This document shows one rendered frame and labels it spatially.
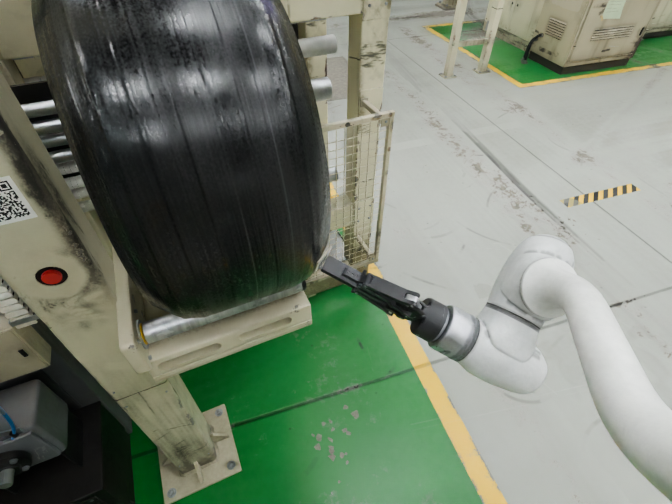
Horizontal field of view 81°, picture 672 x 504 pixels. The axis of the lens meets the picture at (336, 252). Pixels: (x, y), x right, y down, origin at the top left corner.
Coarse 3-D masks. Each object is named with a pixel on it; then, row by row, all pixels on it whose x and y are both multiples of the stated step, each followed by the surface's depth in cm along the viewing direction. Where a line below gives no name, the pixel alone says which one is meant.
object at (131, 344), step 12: (120, 264) 85; (120, 276) 83; (120, 288) 80; (132, 288) 83; (120, 300) 78; (132, 300) 80; (120, 312) 76; (132, 312) 77; (144, 312) 87; (120, 324) 74; (132, 324) 74; (120, 336) 72; (132, 336) 72; (120, 348) 71; (132, 348) 71; (144, 348) 77; (132, 360) 73; (144, 360) 75
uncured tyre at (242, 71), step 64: (64, 0) 43; (128, 0) 44; (192, 0) 46; (256, 0) 48; (64, 64) 42; (128, 64) 42; (192, 64) 44; (256, 64) 46; (64, 128) 44; (128, 128) 42; (192, 128) 45; (256, 128) 47; (320, 128) 54; (128, 192) 44; (192, 192) 46; (256, 192) 49; (320, 192) 56; (128, 256) 50; (192, 256) 50; (256, 256) 55; (320, 256) 68
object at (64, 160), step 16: (16, 96) 92; (32, 96) 94; (48, 96) 95; (32, 112) 85; (48, 112) 86; (48, 128) 88; (48, 144) 90; (64, 144) 92; (64, 160) 93; (64, 176) 108; (80, 176) 98; (80, 192) 101
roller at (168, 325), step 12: (300, 288) 86; (264, 300) 84; (228, 312) 81; (240, 312) 84; (144, 324) 77; (156, 324) 77; (168, 324) 78; (180, 324) 78; (192, 324) 79; (204, 324) 81; (144, 336) 77; (156, 336) 77; (168, 336) 79
